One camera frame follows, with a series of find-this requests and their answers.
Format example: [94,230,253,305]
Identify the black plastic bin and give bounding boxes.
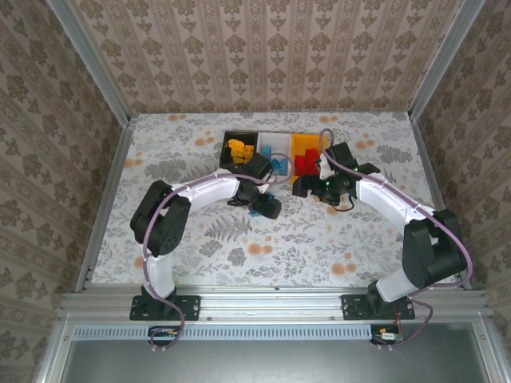
[219,130,259,168]

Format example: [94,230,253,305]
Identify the yellow plastic bin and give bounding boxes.
[291,133,333,179]

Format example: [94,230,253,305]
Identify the white plastic bin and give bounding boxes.
[255,132,295,179]

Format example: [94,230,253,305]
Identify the small connector board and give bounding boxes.
[370,325,404,346]
[149,326,180,345]

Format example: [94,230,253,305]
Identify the aluminium table side rail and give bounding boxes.
[75,115,139,292]
[409,115,474,290]

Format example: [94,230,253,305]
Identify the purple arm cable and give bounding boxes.
[319,128,474,348]
[141,153,296,352]

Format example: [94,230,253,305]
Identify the aluminium mounting rail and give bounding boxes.
[59,290,490,321]

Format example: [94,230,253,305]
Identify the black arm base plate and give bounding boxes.
[341,294,416,321]
[129,294,200,322]

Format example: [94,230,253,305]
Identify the grey slotted cable duct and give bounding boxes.
[73,323,379,342]

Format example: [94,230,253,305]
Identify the aluminium frame post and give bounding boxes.
[46,0,133,124]
[407,0,486,120]

